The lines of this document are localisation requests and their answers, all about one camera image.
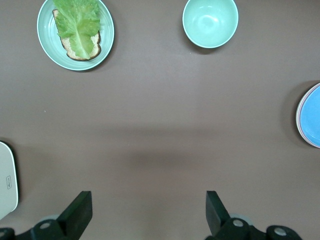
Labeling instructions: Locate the green lettuce leaf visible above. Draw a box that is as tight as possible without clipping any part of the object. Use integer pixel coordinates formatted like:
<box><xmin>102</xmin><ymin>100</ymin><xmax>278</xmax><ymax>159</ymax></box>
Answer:
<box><xmin>51</xmin><ymin>0</ymin><xmax>106</xmax><ymax>59</ymax></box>

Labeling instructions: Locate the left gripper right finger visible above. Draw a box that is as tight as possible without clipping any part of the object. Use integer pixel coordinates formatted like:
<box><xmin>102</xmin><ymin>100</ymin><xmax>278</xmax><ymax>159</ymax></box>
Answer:
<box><xmin>205</xmin><ymin>190</ymin><xmax>304</xmax><ymax>240</ymax></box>

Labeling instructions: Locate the beige toaster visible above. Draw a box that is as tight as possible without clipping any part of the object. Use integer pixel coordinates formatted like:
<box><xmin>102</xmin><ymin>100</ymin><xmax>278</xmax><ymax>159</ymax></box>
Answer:
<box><xmin>0</xmin><ymin>141</ymin><xmax>20</xmax><ymax>221</ymax></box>

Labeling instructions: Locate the beige plate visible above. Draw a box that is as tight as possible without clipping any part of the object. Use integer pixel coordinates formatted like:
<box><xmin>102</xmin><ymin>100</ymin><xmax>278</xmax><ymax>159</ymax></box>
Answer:
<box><xmin>295</xmin><ymin>82</ymin><xmax>320</xmax><ymax>149</ymax></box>

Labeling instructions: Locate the green plate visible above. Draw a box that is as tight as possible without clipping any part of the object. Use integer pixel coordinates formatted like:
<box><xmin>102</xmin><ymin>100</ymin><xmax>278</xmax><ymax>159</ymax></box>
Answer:
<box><xmin>36</xmin><ymin>0</ymin><xmax>116</xmax><ymax>72</ymax></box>

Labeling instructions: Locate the blue plate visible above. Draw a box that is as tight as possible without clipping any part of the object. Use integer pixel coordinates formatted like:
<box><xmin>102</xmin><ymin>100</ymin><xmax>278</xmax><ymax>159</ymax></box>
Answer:
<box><xmin>299</xmin><ymin>84</ymin><xmax>320</xmax><ymax>148</ymax></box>

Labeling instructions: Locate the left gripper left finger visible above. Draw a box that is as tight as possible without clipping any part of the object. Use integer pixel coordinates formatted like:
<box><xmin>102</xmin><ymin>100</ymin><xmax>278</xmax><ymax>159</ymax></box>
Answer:
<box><xmin>0</xmin><ymin>190</ymin><xmax>94</xmax><ymax>240</ymax></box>

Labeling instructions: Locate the toasted bread slice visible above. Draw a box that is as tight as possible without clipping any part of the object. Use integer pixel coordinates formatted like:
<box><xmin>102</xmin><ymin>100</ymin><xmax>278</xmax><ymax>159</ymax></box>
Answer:
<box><xmin>51</xmin><ymin>9</ymin><xmax>102</xmax><ymax>62</ymax></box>

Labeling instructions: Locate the green bowl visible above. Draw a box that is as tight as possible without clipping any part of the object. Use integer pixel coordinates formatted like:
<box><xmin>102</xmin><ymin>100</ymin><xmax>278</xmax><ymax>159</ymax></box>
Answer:
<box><xmin>182</xmin><ymin>0</ymin><xmax>239</xmax><ymax>49</ymax></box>

